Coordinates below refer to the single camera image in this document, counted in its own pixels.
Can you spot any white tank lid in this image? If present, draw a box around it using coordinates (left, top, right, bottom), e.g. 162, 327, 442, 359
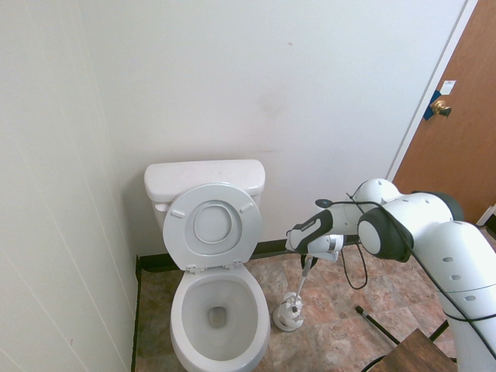
143, 159, 267, 202

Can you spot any brown wooden table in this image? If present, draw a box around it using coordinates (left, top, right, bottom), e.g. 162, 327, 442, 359
381, 327, 460, 372

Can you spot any white brush holder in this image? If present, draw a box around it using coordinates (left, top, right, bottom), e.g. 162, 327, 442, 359
274, 292, 305, 332

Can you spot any black baseboard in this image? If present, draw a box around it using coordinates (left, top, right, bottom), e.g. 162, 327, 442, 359
136, 236, 363, 273
130, 255, 141, 372

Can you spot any white toilet bowl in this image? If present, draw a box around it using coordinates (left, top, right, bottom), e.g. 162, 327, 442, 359
170, 263, 271, 372

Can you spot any white door frame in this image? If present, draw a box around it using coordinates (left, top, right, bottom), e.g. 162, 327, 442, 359
385, 0, 481, 183

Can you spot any white toilet seat ring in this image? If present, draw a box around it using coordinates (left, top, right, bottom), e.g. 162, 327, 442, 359
162, 182, 263, 274

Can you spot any white toilet tank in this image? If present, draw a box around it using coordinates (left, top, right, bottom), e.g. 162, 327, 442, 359
150, 185, 266, 236

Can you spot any white toilet seat cover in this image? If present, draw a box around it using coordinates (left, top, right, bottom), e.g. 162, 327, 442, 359
192, 200, 233, 245

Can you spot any black camera cable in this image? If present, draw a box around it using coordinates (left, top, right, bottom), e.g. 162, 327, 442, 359
315, 189, 496, 322

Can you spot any brown wooden door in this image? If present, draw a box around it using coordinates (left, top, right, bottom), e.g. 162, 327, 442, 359
393, 0, 496, 237

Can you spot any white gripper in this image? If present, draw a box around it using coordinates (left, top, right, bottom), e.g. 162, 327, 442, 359
284, 208, 346, 270

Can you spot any white toilet brush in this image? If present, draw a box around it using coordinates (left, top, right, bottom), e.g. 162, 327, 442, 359
288, 255, 315, 315

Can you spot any brass door knob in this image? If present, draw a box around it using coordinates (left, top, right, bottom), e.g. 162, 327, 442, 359
432, 99, 453, 117

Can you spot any blue tape strip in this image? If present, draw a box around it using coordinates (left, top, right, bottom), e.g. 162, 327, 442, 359
424, 88, 446, 122

